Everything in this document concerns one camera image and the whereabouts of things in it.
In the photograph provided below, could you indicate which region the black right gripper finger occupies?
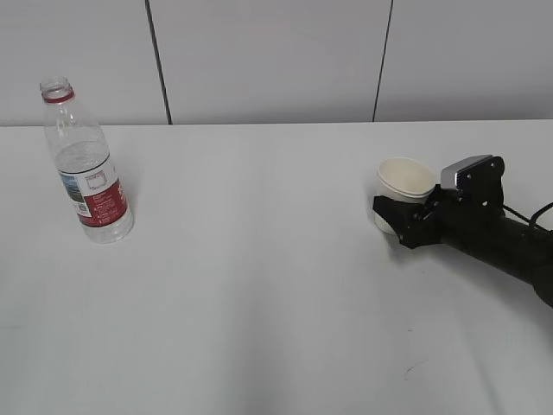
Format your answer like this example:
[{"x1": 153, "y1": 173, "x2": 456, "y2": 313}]
[
  {"x1": 372, "y1": 195, "x2": 417, "y2": 247},
  {"x1": 425, "y1": 183, "x2": 442, "y2": 208}
]

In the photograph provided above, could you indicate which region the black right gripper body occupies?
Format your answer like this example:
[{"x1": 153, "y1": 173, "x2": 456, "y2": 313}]
[{"x1": 410, "y1": 189, "x2": 467, "y2": 249}]

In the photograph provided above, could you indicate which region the white paper cup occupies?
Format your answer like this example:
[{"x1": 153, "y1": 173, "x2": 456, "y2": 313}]
[{"x1": 373, "y1": 156, "x2": 436, "y2": 236}]

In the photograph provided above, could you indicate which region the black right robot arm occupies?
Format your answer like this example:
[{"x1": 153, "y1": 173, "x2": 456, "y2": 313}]
[{"x1": 372, "y1": 186, "x2": 552, "y2": 306}]

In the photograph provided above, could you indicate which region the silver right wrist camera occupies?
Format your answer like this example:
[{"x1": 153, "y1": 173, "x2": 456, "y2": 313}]
[{"x1": 440, "y1": 155, "x2": 505, "y2": 209}]

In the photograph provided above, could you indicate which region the clear plastic water bottle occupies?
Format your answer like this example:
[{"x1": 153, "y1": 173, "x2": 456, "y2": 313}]
[{"x1": 40, "y1": 76, "x2": 134, "y2": 244}]

